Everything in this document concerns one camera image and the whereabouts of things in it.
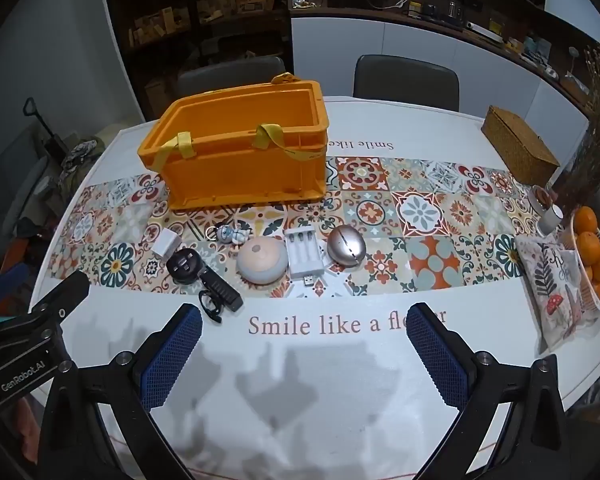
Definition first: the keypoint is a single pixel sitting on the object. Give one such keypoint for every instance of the white cup with brown filling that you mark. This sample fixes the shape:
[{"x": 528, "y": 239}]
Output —
[{"x": 541, "y": 197}]

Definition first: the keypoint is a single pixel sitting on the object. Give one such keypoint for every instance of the orange plastic crate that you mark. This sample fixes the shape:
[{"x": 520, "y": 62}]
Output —
[{"x": 240, "y": 180}]

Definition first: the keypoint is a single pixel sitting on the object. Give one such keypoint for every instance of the pile of oranges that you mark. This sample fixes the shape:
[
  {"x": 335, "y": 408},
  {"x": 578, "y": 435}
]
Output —
[{"x": 592, "y": 250}]

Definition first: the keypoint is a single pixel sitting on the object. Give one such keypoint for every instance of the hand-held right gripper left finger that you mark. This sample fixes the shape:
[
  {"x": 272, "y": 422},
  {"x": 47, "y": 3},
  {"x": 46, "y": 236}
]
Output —
[{"x": 172, "y": 355}]

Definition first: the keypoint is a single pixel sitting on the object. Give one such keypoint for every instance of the dried flower bouquet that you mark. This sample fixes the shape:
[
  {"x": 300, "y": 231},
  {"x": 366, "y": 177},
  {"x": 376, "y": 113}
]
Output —
[{"x": 597, "y": 125}]

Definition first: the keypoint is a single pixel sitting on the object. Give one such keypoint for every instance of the dark wooden shelf cabinet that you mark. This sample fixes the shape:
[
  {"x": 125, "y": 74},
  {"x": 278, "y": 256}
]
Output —
[{"x": 150, "y": 60}]

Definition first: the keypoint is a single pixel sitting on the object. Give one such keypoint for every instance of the grey chair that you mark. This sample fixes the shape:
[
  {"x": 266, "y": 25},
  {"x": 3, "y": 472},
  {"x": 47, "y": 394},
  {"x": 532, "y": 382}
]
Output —
[
  {"x": 405, "y": 82},
  {"x": 230, "y": 77}
]

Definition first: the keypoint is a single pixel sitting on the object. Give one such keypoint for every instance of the black shovel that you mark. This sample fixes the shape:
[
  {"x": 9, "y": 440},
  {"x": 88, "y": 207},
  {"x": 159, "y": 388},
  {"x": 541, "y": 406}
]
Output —
[{"x": 40, "y": 125}]

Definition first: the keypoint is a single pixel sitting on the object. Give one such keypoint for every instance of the white battery charger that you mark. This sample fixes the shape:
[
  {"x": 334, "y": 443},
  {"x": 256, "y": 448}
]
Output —
[{"x": 302, "y": 252}]

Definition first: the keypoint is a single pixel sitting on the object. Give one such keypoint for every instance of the white counter cabinet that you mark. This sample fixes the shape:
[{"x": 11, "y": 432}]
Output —
[{"x": 330, "y": 45}]

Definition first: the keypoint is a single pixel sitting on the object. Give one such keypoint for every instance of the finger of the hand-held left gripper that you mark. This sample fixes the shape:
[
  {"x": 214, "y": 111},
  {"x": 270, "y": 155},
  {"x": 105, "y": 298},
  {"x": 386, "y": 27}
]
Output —
[{"x": 65, "y": 292}]

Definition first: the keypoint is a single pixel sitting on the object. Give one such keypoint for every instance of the woven wicker box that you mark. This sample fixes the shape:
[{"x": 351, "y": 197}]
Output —
[{"x": 517, "y": 145}]

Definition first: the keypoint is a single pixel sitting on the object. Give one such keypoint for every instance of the pink round antler night light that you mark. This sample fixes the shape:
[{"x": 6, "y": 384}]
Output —
[{"x": 262, "y": 260}]

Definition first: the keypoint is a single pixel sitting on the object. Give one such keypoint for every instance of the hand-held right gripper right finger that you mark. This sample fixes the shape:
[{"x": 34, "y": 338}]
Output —
[{"x": 437, "y": 355}]

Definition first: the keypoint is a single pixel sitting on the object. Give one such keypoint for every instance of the white charger plug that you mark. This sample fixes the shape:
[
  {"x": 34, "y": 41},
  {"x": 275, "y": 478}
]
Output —
[{"x": 165, "y": 242}]

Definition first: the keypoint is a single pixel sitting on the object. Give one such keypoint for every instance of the tile patterned tablecloth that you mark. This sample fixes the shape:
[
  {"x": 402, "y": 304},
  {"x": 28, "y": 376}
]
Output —
[{"x": 330, "y": 385}]

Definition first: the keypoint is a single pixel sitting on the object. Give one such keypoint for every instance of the white tape roll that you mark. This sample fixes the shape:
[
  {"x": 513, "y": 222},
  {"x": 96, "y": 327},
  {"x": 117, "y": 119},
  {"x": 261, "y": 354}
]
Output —
[{"x": 550, "y": 219}]

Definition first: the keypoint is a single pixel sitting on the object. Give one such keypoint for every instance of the floral fabric bag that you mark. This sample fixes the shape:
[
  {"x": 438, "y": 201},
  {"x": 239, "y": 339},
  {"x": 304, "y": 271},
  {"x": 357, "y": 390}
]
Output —
[{"x": 77, "y": 155}]

